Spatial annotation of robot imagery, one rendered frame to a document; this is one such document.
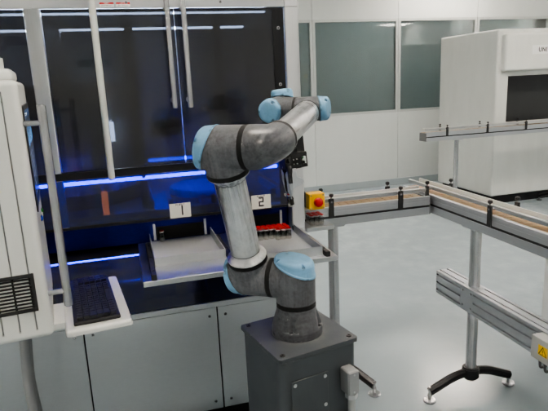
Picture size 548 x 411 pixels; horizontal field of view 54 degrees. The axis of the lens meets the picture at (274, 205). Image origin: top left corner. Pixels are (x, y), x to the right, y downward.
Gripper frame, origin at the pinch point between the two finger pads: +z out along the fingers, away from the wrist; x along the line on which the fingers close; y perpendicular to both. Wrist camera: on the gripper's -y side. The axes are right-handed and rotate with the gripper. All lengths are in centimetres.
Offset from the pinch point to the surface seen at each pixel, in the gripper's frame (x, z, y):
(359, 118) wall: 492, 42, 268
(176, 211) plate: 40, 9, -36
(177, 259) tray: 14.0, 20.2, -40.6
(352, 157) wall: 492, 93, 253
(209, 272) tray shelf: 0.2, 22.7, -31.6
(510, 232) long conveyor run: -7, 32, 87
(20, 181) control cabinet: -13, -21, -81
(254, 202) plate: 39.0, 11.3, -2.9
